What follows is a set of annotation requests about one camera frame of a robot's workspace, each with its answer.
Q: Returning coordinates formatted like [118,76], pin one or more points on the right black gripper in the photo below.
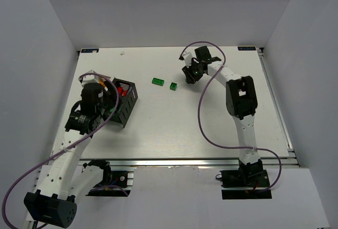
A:
[192,73]

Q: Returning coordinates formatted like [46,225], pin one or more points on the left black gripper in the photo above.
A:
[106,102]

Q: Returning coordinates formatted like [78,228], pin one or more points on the dark green lego brick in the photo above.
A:
[173,86]

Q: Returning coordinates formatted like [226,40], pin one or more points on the red curved lego brick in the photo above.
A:
[125,93]

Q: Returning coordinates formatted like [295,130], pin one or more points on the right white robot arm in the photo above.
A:
[240,100]

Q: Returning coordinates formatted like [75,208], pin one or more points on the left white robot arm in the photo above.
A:
[57,196]

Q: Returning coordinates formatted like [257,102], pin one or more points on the white slotted container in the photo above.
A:
[105,82]

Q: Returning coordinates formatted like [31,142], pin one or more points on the black slotted container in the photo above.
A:
[124,105]

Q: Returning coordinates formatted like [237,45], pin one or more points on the green long lego brick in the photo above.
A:
[157,81]

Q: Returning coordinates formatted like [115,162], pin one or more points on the right corner label sticker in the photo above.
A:
[246,48]

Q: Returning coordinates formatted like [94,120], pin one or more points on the corner label sticker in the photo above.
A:
[246,48]
[94,50]

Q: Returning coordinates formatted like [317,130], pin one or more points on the left corner label sticker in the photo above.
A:
[94,50]

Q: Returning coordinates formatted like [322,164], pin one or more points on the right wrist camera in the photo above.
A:
[187,58]

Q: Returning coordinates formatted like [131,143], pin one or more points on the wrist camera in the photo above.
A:
[187,58]
[89,77]

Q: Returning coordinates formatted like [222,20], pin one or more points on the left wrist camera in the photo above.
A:
[89,77]

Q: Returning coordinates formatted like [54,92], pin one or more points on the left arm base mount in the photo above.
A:
[114,183]

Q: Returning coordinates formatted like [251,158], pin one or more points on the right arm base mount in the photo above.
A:
[249,182]

